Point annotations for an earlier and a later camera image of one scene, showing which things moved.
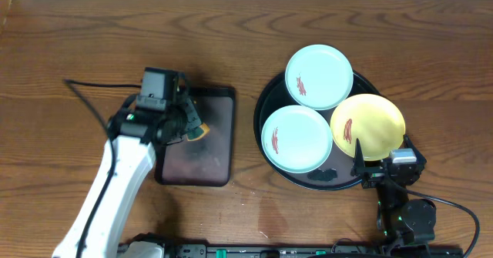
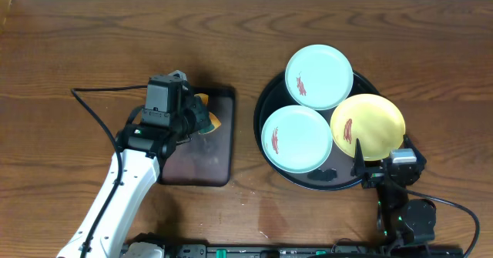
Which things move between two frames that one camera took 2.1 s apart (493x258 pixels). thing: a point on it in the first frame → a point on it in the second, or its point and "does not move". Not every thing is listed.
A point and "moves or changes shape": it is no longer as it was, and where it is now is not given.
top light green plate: (319, 77) does not move
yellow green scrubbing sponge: (198, 132) moves or changes shape
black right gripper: (374, 175) does not move
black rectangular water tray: (208, 160) does not move
